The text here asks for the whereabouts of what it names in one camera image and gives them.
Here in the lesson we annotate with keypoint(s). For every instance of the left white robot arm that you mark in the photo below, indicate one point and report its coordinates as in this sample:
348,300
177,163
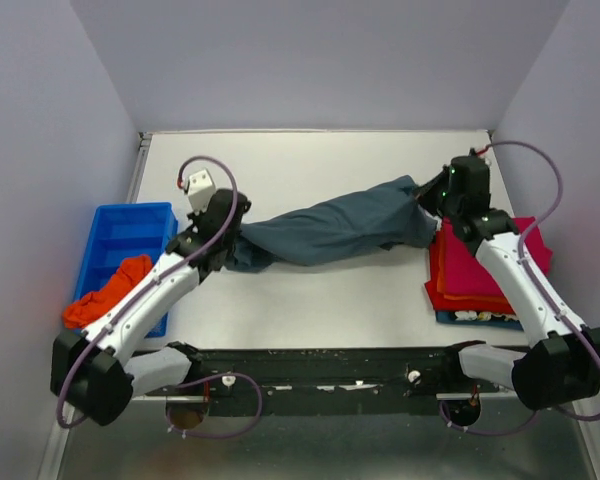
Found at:
96,371

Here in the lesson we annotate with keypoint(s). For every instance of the folded red t-shirt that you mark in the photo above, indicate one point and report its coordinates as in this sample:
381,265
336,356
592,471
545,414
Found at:
443,302

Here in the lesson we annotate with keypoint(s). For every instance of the folded navy patterned t-shirt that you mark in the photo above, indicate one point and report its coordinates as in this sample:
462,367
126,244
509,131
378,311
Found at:
475,318

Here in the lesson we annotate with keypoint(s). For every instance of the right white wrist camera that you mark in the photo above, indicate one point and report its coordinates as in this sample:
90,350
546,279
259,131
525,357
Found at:
482,153

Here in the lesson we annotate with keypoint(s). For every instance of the crumpled orange t-shirt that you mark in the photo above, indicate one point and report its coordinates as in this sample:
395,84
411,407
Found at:
93,305

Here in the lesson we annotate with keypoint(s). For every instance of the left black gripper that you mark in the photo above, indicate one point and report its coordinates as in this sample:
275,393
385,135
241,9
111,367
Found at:
197,218

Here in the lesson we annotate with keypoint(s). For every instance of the folded magenta t-shirt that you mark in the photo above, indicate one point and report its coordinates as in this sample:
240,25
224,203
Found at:
463,275

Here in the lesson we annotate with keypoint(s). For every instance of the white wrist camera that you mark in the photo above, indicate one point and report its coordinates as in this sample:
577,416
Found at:
199,189
482,153

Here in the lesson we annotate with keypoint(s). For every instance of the teal grey t-shirt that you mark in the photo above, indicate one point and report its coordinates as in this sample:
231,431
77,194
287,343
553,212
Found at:
340,228

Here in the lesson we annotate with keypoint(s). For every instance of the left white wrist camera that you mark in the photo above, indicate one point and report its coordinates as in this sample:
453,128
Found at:
199,189

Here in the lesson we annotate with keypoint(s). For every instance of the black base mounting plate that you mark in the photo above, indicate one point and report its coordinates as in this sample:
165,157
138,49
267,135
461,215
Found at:
321,382

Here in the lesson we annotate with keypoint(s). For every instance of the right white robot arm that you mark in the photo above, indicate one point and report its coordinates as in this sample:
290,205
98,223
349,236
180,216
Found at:
562,364

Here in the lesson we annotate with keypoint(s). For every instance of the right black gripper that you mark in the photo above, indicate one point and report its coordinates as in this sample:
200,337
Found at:
426,192

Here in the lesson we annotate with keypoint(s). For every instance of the folded orange t-shirt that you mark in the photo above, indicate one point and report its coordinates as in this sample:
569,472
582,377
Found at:
455,295

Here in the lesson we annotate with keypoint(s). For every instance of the blue plastic bin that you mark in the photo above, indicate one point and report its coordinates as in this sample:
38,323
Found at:
121,231

